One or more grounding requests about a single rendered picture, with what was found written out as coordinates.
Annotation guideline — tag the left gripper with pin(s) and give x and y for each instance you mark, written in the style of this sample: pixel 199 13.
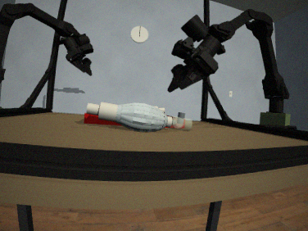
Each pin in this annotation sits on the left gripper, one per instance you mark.
pixel 195 70

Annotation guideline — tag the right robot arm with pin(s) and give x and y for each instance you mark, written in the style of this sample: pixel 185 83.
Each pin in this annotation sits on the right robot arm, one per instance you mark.
pixel 8 15

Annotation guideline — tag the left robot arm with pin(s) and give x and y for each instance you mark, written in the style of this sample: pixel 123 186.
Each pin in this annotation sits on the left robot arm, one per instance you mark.
pixel 261 27

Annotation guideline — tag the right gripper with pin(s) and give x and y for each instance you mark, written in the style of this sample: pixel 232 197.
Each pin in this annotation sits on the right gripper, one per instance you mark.
pixel 76 59

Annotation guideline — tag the red tray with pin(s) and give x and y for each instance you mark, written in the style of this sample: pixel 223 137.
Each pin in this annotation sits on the red tray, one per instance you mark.
pixel 93 119

